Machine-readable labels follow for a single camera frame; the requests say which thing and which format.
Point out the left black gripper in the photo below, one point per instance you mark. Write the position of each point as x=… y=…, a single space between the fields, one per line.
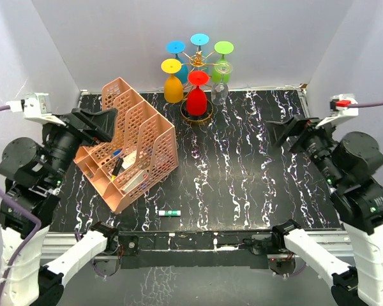
x=78 y=118

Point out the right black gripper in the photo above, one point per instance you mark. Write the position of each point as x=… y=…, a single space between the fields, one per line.
x=301 y=125

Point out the yellow wine glass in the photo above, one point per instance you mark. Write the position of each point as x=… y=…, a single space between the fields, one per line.
x=173 y=88

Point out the red wine glass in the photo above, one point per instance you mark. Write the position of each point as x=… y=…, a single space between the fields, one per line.
x=196 y=104

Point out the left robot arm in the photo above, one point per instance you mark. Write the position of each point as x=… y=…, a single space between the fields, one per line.
x=34 y=173

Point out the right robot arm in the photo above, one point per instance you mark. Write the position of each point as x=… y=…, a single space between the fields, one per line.
x=348 y=167

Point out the clear wine glass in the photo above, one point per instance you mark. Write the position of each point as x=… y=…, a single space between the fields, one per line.
x=220 y=90

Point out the green wine glass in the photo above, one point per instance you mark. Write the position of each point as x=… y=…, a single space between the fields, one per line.
x=223 y=48

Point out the blue wine glass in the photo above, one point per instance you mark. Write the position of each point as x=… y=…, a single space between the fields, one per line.
x=175 y=48

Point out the cyan wine glass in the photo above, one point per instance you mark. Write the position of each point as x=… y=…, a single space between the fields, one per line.
x=200 y=40

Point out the black yellow marker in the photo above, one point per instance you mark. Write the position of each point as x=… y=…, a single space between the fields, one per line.
x=117 y=168

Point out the pink plastic file organizer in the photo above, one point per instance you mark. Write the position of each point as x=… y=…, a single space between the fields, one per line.
x=143 y=137

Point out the silver box in organizer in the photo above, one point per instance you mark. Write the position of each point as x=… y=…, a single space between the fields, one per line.
x=135 y=181

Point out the green white glue stick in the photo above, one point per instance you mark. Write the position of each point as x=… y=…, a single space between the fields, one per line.
x=169 y=213

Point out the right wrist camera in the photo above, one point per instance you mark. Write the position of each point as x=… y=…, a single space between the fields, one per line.
x=342 y=110

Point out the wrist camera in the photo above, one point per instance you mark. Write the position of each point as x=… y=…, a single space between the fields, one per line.
x=342 y=110
x=36 y=108

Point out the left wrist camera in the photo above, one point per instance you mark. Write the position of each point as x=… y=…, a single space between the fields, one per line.
x=36 y=108

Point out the gold wire glass rack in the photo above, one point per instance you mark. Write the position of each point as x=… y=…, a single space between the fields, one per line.
x=198 y=62

